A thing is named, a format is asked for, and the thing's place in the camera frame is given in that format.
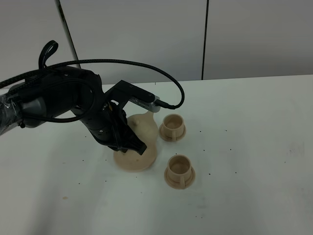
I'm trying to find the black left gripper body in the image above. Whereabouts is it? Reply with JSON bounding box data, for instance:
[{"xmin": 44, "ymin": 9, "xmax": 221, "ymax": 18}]
[{"xmin": 71, "ymin": 69, "xmax": 118, "ymax": 151}]

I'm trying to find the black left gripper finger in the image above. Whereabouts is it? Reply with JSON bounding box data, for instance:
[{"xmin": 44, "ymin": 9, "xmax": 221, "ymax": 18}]
[
  {"xmin": 124, "ymin": 125, "xmax": 147, "ymax": 155},
  {"xmin": 108, "ymin": 107, "xmax": 127, "ymax": 153}
]

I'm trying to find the beige teapot with lid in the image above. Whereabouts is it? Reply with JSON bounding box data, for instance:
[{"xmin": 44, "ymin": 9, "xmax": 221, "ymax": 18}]
[{"xmin": 127, "ymin": 111, "xmax": 158, "ymax": 145}]

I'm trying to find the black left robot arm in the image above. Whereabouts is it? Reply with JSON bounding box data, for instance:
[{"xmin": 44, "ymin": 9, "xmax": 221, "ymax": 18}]
[{"xmin": 0, "ymin": 67, "xmax": 148, "ymax": 154}]

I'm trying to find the round beige teapot saucer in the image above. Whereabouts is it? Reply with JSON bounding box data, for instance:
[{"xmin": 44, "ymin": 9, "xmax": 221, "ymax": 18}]
[{"xmin": 113, "ymin": 144, "xmax": 157, "ymax": 172}]

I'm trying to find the beige teacup far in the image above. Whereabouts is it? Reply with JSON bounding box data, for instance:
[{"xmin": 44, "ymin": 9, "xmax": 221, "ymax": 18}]
[{"xmin": 159, "ymin": 114, "xmax": 186, "ymax": 142}]

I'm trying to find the beige teacup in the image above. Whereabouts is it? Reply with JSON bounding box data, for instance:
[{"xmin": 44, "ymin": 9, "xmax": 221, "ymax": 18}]
[
  {"xmin": 159, "ymin": 114, "xmax": 186, "ymax": 142},
  {"xmin": 164, "ymin": 155, "xmax": 196, "ymax": 189}
]

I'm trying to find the beige teacup near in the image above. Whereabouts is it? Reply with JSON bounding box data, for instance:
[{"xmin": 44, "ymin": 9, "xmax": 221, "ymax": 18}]
[{"xmin": 164, "ymin": 155, "xmax": 196, "ymax": 189}]

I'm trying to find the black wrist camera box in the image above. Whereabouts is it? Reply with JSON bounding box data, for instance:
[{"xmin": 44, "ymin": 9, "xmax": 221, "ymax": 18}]
[{"xmin": 105, "ymin": 80, "xmax": 160, "ymax": 113}]

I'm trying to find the black braided camera cable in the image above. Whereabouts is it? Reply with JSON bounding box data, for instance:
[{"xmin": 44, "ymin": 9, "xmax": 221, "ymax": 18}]
[{"xmin": 0, "ymin": 40, "xmax": 186, "ymax": 123}]

